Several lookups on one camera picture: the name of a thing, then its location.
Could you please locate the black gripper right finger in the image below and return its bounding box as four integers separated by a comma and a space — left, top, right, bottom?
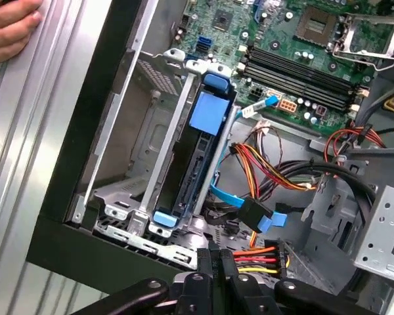
218, 249, 378, 315

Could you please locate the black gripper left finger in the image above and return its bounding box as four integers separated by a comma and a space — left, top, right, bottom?
72, 248, 220, 315

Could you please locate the orange red yellow power wire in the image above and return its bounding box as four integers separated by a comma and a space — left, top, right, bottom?
232, 229, 292, 276

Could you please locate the blue data wire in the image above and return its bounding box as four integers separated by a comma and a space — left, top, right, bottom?
209, 173, 288, 234

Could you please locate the hard disk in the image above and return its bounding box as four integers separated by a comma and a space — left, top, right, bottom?
152, 73, 237, 227

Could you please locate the grey metal disk bay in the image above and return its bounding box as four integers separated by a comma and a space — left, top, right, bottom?
67, 49, 244, 260

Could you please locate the person's right hand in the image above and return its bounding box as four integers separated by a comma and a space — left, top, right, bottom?
0, 0, 43, 68

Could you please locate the grey metal drive cage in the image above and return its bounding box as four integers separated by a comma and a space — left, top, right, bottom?
300, 147, 394, 315

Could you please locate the black open PC case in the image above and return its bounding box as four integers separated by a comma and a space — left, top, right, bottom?
26, 0, 394, 315

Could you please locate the green motherboard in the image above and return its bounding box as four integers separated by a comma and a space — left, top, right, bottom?
173, 0, 394, 140

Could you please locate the CPU socket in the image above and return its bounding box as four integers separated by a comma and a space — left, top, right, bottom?
294, 5, 341, 47

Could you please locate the metal socket cover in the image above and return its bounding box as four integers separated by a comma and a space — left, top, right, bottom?
331, 12, 394, 62

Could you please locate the multicolour wire bundle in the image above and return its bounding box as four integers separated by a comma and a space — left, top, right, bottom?
229, 140, 318, 192

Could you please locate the thick black cable bundle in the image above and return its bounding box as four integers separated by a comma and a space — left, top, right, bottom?
275, 159, 379, 227

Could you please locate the light blue labelled wire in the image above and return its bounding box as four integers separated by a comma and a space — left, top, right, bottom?
236, 94, 280, 119

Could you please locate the locking lever wire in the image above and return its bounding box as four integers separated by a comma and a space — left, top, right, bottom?
333, 49, 394, 72

